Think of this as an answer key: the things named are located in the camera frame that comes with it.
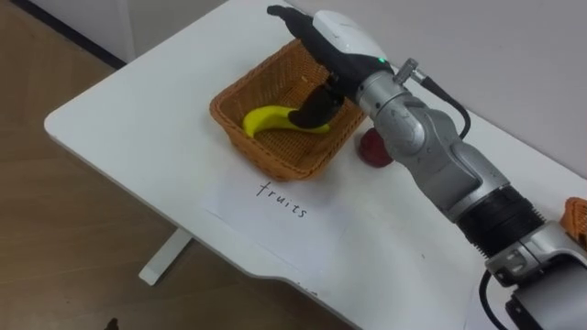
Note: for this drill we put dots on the white desk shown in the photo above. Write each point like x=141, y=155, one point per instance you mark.
x=229, y=183

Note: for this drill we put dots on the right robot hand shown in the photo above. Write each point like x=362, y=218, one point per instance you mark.
x=339, y=43

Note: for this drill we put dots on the red fruit soft toy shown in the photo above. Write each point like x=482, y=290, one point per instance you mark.
x=373, y=149

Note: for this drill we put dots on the yellow banana soft toy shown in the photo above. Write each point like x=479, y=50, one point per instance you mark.
x=266, y=119

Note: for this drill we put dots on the orange wicker basket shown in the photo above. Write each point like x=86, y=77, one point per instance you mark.
x=575, y=220
x=284, y=114

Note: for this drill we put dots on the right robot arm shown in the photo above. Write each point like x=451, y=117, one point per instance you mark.
x=440, y=156

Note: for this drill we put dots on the white paper sheet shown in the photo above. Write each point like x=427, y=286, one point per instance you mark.
x=284, y=220

